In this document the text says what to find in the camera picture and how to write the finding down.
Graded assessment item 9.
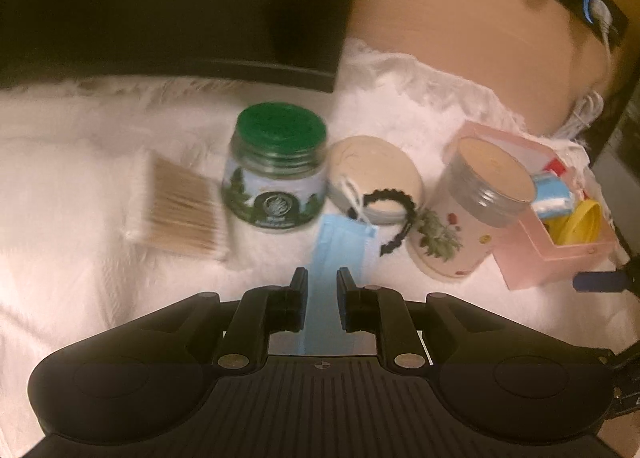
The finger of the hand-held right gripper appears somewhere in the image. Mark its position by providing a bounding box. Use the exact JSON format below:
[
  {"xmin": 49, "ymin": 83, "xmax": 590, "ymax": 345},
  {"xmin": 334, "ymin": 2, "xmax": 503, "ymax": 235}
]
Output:
[{"xmin": 571, "ymin": 269, "xmax": 632, "ymax": 294}]

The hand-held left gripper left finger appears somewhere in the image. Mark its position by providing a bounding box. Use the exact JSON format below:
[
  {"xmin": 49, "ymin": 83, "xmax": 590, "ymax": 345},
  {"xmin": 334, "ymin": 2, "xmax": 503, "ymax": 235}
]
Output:
[{"xmin": 165, "ymin": 267, "xmax": 309, "ymax": 371}]

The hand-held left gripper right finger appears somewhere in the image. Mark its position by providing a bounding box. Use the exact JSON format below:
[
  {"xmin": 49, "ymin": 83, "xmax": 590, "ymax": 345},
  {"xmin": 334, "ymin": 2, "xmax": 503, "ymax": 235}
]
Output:
[{"xmin": 336, "ymin": 267, "xmax": 482, "ymax": 371}]

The blue face mask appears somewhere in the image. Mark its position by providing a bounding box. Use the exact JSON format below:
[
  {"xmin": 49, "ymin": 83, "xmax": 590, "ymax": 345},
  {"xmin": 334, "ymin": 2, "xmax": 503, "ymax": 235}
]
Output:
[{"xmin": 300, "ymin": 177, "xmax": 379, "ymax": 356}]

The yellow plastic lid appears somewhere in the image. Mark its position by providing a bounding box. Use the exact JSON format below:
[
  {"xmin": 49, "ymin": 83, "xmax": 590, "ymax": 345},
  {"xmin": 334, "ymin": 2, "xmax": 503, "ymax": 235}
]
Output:
[{"xmin": 542, "ymin": 198, "xmax": 604, "ymax": 247}]

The pink cardboard box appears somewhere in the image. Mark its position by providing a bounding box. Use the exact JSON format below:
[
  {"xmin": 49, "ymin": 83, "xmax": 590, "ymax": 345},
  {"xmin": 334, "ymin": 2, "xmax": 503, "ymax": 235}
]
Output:
[{"xmin": 450, "ymin": 121, "xmax": 621, "ymax": 291}]

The grey computer tower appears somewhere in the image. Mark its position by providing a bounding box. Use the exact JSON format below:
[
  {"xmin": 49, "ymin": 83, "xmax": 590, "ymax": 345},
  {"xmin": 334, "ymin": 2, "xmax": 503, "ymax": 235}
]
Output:
[{"xmin": 592, "ymin": 53, "xmax": 640, "ymax": 259}]

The green lid glass jar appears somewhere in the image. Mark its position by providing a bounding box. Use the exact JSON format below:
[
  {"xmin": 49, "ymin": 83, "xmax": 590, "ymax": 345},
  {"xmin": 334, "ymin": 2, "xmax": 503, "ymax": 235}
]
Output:
[{"xmin": 221, "ymin": 103, "xmax": 329, "ymax": 231}]

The round cream tin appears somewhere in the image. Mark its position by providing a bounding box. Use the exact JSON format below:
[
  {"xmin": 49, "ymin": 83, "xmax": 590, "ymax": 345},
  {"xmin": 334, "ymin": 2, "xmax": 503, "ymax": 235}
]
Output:
[{"xmin": 326, "ymin": 135, "xmax": 426, "ymax": 226}]

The bundle of cotton swabs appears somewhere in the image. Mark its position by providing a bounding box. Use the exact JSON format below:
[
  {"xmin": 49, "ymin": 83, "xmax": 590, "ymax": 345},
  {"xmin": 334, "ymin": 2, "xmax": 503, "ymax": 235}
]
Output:
[{"xmin": 124, "ymin": 151, "xmax": 231, "ymax": 261}]

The white textured blanket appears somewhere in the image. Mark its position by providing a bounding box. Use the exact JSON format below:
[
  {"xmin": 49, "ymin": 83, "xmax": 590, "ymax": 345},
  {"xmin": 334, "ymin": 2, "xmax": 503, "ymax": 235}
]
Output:
[{"xmin": 0, "ymin": 36, "xmax": 640, "ymax": 458}]

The black monitor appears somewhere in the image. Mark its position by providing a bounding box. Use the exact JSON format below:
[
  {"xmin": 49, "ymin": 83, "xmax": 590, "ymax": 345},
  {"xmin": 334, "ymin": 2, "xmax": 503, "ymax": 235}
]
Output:
[{"xmin": 0, "ymin": 0, "xmax": 372, "ymax": 94}]

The black hair tie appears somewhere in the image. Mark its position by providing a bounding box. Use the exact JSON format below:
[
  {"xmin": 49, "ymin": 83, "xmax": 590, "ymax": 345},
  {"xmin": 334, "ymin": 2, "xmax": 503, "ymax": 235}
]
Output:
[{"xmin": 350, "ymin": 189, "xmax": 418, "ymax": 257}]

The white cable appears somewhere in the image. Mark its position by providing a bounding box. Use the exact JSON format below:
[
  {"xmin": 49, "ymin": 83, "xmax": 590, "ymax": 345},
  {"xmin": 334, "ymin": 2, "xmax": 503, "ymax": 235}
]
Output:
[{"xmin": 560, "ymin": 0, "xmax": 626, "ymax": 139}]

